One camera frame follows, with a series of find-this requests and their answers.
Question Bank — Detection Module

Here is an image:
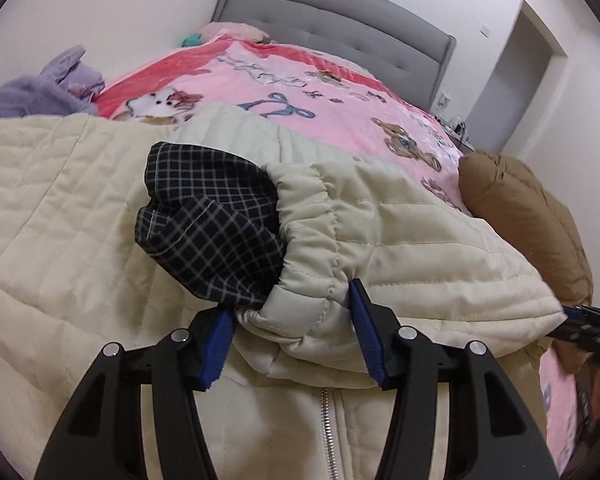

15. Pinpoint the brown puffer jacket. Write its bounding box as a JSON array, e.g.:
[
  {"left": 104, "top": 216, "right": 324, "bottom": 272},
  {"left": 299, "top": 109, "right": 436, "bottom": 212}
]
[{"left": 459, "top": 151, "right": 596, "bottom": 376}]

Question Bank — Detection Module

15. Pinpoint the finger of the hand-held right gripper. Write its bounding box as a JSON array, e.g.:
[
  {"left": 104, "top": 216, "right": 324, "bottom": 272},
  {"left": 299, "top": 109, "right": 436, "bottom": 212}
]
[
  {"left": 550, "top": 321, "right": 600, "bottom": 356},
  {"left": 562, "top": 305, "right": 600, "bottom": 322}
]

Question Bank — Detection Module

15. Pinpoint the grey upholstered bed headboard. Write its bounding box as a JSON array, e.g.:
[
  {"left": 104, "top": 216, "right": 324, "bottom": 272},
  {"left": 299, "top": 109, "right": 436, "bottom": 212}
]
[{"left": 212, "top": 0, "right": 456, "bottom": 111}]

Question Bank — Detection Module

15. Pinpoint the cream quilted hooded jacket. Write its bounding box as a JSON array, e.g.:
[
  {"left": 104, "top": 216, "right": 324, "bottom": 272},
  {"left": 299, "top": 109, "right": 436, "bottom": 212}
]
[{"left": 0, "top": 101, "right": 568, "bottom": 480}]

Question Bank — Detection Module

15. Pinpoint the pink printed blanket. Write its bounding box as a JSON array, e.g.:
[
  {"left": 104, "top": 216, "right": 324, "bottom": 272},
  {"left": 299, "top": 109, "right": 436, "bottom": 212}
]
[{"left": 96, "top": 37, "right": 583, "bottom": 480}]

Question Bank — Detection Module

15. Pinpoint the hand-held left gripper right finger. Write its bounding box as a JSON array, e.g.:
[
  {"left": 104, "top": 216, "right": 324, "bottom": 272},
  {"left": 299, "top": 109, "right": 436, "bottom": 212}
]
[{"left": 349, "top": 279, "right": 563, "bottom": 480}]

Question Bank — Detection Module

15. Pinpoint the purple fleece garment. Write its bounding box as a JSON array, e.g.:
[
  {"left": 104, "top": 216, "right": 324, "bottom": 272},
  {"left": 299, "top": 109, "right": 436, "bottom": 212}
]
[{"left": 0, "top": 45, "right": 106, "bottom": 121}]

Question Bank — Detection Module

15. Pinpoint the grey nightstand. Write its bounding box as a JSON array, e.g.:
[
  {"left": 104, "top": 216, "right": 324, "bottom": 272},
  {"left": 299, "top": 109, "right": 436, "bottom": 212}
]
[{"left": 445, "top": 121, "right": 476, "bottom": 153}]

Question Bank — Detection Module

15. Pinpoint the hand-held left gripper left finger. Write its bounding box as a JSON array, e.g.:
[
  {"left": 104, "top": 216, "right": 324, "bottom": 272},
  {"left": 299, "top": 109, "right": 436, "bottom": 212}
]
[{"left": 34, "top": 307, "right": 238, "bottom": 480}]

